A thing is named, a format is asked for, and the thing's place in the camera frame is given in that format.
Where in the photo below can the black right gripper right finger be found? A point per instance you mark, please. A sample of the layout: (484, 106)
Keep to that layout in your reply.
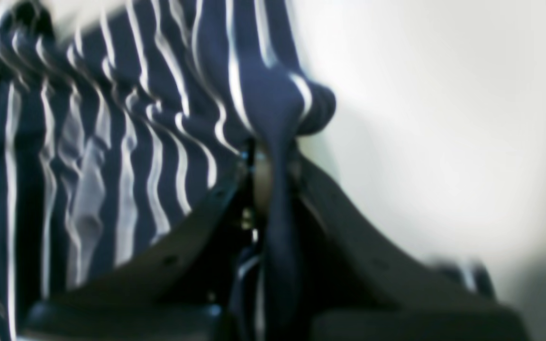
(363, 287)

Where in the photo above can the navy white striped t-shirt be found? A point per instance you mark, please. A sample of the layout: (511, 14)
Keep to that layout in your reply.
(109, 138)

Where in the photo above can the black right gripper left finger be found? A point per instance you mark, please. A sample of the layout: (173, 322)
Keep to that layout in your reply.
(177, 290)

